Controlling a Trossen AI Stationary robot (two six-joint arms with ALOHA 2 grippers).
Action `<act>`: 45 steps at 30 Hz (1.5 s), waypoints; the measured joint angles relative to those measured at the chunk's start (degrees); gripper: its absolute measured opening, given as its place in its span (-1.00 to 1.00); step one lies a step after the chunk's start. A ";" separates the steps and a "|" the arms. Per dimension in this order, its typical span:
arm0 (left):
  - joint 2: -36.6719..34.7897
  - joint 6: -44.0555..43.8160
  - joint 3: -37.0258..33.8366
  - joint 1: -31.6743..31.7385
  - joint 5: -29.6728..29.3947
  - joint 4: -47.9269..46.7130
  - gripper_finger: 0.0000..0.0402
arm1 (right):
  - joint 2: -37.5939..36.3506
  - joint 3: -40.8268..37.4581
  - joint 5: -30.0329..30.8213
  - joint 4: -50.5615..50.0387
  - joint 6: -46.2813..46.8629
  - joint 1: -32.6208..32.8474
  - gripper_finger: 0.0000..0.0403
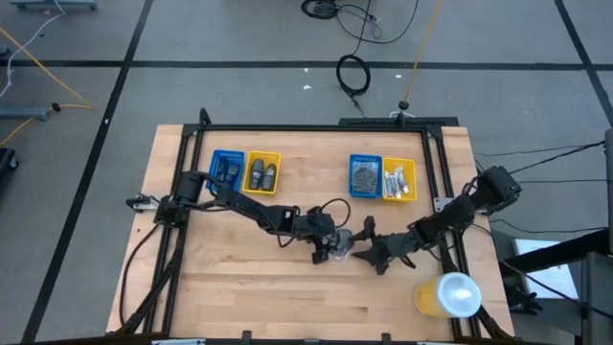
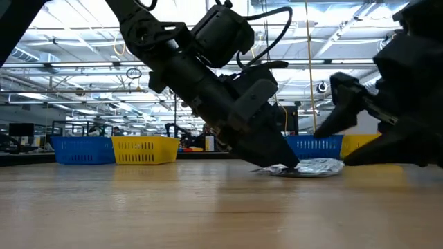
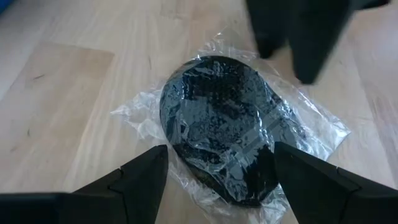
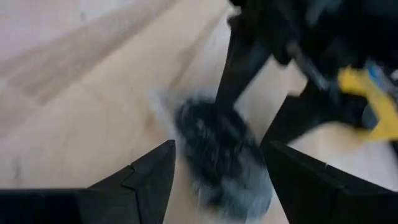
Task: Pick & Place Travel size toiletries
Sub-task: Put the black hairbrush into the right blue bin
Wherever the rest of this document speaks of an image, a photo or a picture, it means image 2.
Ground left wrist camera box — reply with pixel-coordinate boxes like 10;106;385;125
191;3;256;69

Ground black ceiling cable loop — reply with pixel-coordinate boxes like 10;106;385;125
125;67;143;80

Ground black monitor screen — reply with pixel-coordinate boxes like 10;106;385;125
275;105;299;135

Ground blue plastic basket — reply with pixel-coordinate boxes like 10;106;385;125
50;136;116;165
284;134;344;160

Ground long yellow cable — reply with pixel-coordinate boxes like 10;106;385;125
304;0;318;134

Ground black item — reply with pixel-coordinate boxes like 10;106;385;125
251;158;345;178

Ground yellow plastic basket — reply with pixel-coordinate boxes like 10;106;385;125
110;135;180;165
340;133;383;159

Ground small dark background monitor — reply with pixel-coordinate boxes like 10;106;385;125
8;122;35;138

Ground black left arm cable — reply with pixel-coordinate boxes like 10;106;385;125
236;6;294;69

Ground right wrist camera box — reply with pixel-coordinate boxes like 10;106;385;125
392;0;443;37

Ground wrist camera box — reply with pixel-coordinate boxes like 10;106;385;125
191;3;256;69
392;0;443;37

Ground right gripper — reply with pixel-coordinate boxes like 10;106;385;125
313;33;443;169

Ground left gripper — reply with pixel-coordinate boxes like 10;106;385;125
148;39;298;169

